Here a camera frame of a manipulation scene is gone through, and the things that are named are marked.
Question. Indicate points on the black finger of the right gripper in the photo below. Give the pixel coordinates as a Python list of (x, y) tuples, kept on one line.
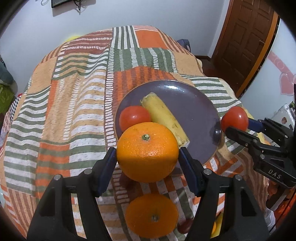
[(278, 133), (276, 163)]

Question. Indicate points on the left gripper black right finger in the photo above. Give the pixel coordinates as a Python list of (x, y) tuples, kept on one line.
[(242, 218)]

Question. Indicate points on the big red tomato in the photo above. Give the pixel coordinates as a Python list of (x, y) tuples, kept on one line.
[(236, 117)]

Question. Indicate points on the red grape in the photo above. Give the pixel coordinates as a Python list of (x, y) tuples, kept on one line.
[(185, 226)]

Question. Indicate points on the large orange with sticker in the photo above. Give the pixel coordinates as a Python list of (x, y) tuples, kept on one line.
[(147, 152)]

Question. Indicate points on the smaller red tomato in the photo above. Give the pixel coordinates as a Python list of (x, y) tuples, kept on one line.
[(133, 115)]

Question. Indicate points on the person's right hand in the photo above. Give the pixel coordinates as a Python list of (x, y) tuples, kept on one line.
[(277, 193)]

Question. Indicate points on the purple ceramic plate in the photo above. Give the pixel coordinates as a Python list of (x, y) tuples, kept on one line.
[(193, 110)]

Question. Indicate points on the striped patchwork bedspread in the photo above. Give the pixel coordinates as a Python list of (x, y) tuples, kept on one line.
[(64, 122)]

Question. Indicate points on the brown wooden door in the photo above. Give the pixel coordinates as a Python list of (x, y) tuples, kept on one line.
[(245, 38)]

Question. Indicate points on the blue backpack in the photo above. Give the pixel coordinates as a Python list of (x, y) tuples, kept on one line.
[(185, 44)]

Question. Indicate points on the green patterned bag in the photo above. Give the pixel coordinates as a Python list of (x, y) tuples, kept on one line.
[(6, 98)]

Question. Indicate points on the wall mounted black monitor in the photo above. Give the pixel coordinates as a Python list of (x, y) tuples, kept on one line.
[(56, 3)]

